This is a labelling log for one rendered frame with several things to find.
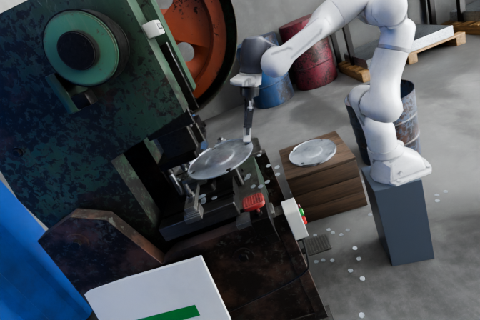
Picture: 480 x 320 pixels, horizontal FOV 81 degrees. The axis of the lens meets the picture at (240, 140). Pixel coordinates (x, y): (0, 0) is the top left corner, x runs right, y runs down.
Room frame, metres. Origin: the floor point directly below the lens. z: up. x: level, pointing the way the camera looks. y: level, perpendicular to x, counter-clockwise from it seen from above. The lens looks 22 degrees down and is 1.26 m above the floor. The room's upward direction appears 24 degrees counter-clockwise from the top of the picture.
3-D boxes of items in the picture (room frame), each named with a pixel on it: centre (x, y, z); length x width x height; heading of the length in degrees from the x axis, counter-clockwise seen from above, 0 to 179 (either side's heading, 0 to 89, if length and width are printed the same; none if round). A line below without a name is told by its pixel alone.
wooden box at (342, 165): (1.53, -0.38, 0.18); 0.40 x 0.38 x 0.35; 80
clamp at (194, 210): (0.92, 0.25, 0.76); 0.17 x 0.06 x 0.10; 173
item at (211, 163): (1.07, 0.10, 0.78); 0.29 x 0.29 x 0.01
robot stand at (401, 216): (0.96, -0.52, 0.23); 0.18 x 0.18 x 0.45; 75
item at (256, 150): (1.06, 0.06, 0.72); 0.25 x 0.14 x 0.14; 83
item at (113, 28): (0.84, 0.28, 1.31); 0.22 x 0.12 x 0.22; 83
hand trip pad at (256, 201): (0.73, 0.04, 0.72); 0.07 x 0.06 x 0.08; 83
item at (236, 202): (1.08, 0.23, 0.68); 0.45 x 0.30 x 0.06; 173
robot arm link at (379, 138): (1.00, -0.52, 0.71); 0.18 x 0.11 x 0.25; 177
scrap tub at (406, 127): (1.67, -0.95, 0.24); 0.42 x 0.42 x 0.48
